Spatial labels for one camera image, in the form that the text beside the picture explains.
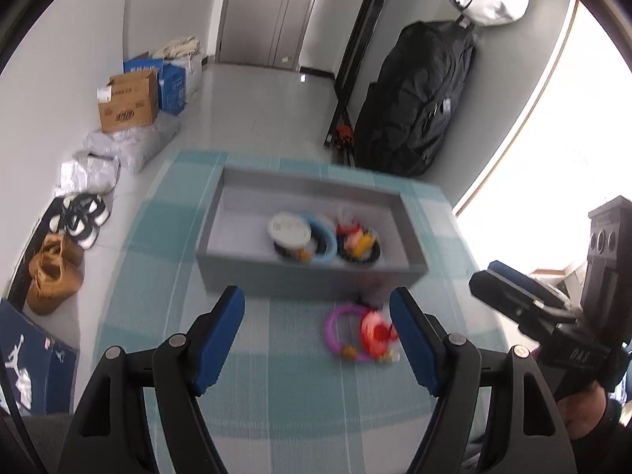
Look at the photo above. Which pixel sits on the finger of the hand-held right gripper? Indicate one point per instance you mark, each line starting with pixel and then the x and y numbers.
pixel 503 301
pixel 516 275

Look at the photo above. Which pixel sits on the orange and black tool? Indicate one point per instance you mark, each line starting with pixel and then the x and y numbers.
pixel 344 136

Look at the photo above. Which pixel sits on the blue shoe box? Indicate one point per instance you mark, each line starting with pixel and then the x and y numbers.
pixel 29 355

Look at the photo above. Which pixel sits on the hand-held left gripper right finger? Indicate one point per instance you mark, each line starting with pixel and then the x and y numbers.
pixel 414 343

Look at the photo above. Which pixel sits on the brown cardboard box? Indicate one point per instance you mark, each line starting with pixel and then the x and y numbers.
pixel 126 108

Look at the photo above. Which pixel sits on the black and white sneaker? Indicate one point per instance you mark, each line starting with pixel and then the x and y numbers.
pixel 89 210
pixel 76 229

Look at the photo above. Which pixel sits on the brown shoe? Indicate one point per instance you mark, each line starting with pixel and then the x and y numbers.
pixel 66 249
pixel 52 286

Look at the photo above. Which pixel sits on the black metal rack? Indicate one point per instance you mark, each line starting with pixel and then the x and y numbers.
pixel 363 19

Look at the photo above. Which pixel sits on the red round badge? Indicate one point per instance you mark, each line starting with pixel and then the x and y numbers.
pixel 375 333

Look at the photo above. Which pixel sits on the teal checked tablecloth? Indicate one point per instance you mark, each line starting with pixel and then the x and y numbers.
pixel 276 380

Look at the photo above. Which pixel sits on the silver plastic bag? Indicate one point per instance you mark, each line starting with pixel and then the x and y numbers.
pixel 89 175

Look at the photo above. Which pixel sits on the black backpack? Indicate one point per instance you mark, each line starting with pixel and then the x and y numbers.
pixel 414 94

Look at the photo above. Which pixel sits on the yellow hair clip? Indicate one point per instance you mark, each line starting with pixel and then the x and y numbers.
pixel 366 243

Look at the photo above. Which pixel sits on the small black clip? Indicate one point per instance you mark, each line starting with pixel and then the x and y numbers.
pixel 363 302

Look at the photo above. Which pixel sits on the pink hair bobble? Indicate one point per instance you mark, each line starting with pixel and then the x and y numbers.
pixel 352 243

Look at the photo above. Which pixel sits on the grey door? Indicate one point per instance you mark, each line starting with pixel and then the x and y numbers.
pixel 266 15

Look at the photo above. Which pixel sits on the person's right hand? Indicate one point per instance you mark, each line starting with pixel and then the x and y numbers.
pixel 582 411

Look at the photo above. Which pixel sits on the grey cardboard box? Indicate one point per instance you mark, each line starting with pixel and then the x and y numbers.
pixel 256 281

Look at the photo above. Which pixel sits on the blue open carton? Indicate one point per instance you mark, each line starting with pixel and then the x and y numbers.
pixel 143 65

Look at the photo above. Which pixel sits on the beige cloth bag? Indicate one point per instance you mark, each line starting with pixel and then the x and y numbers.
pixel 177 47

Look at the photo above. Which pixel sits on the bright window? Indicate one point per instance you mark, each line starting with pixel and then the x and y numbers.
pixel 553 133

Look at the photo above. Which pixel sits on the pink and red hair clip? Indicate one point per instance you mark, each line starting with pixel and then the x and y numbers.
pixel 346 215

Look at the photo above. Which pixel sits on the white sack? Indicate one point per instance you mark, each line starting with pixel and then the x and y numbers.
pixel 192 79

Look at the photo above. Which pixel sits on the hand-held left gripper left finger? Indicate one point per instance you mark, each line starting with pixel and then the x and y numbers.
pixel 219 343

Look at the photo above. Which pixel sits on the white plastic bag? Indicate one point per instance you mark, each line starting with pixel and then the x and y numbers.
pixel 133 145

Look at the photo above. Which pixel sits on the blue and white carton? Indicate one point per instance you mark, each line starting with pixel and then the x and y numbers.
pixel 173 89

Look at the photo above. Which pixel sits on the black floor mat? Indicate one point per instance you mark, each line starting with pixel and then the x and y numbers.
pixel 24 266

